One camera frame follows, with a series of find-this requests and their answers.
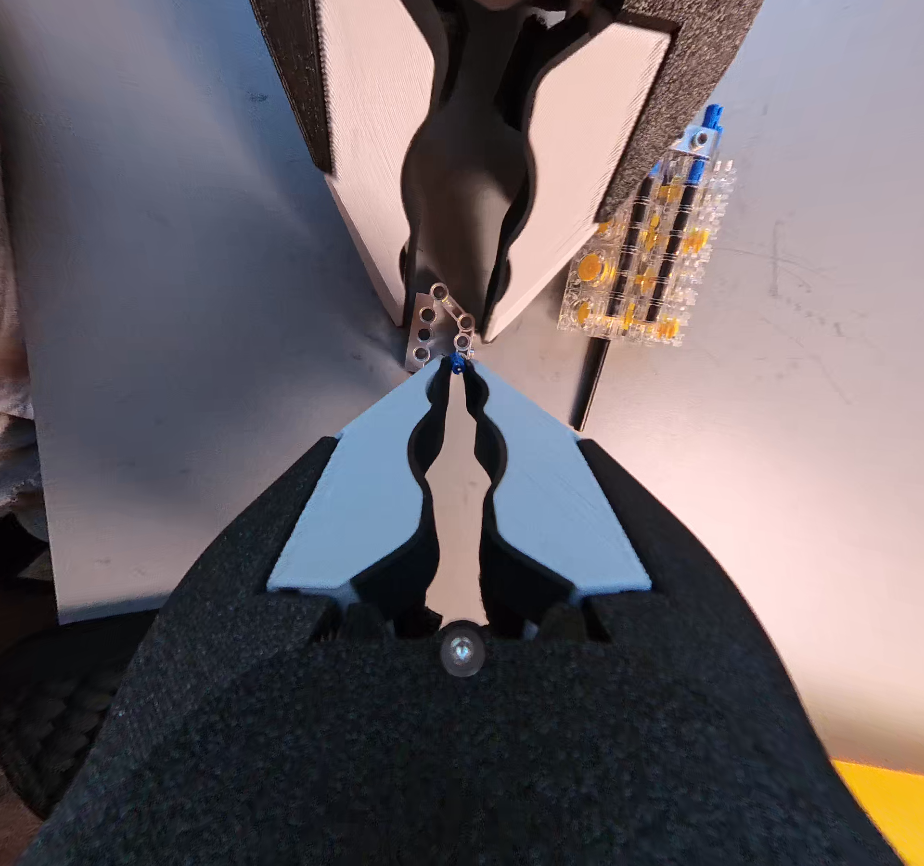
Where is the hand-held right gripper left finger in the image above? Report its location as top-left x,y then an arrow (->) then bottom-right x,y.
267,359 -> 452,596

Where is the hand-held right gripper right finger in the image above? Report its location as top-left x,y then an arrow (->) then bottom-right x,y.
462,361 -> 652,596

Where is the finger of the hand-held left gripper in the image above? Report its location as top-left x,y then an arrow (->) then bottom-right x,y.
482,20 -> 681,345
310,0 -> 452,327

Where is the clear toy brick engine model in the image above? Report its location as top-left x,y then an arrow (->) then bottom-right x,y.
557,104 -> 739,431

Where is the grey perforated toy plate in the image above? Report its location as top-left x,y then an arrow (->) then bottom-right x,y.
404,284 -> 479,374

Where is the yellow corrugated box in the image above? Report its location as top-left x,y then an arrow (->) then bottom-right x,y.
830,758 -> 924,866

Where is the grey desk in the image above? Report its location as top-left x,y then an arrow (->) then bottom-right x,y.
0,0 -> 924,773

